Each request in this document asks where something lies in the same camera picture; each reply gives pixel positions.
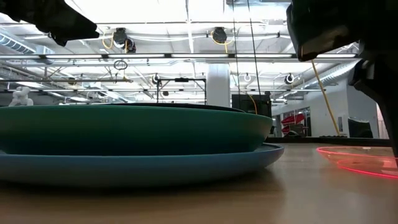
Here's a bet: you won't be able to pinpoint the large teal plastic plate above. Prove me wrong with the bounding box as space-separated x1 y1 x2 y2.
0 105 274 156

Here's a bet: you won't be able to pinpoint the black monitor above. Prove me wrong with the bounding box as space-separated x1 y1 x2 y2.
347 117 374 139

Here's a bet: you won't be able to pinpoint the small orange translucent plate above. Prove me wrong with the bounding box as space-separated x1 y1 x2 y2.
316 146 398 180

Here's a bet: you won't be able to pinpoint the white humanoid figure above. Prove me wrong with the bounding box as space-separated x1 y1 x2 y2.
8 86 34 108

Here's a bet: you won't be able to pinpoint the red shelf items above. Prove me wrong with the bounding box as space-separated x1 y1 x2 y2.
280 113 308 135

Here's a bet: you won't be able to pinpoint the black cabinet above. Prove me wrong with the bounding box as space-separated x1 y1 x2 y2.
231 93 273 119

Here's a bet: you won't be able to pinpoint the white square pillar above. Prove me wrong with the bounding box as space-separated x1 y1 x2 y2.
206 63 231 108

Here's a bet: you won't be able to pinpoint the large blue plastic plate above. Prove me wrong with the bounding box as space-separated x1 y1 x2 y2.
0 142 285 188

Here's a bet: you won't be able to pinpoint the black aluminium table frame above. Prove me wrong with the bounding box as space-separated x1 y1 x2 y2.
264 136 392 147

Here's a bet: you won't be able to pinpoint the yellow cable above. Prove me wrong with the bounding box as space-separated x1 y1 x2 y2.
310 60 342 137

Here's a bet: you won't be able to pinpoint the black ceiling cable reel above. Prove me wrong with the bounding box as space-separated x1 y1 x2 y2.
112 27 137 54
210 26 229 45

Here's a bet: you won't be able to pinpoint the black distant frame rig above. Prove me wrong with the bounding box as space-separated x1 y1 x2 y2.
155 77 208 105

